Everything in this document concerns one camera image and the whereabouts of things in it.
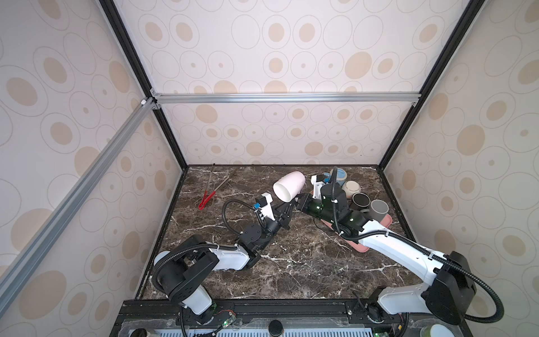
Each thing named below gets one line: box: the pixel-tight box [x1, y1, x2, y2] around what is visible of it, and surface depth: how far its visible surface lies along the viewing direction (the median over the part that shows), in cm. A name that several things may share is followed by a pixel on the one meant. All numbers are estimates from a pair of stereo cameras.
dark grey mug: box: [369, 199, 390, 223], surface depth 91 cm
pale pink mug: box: [272, 170, 306, 203], surface depth 73 cm
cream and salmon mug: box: [341, 180, 361, 200], surface depth 101 cm
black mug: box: [349, 192, 372, 213], surface depth 96 cm
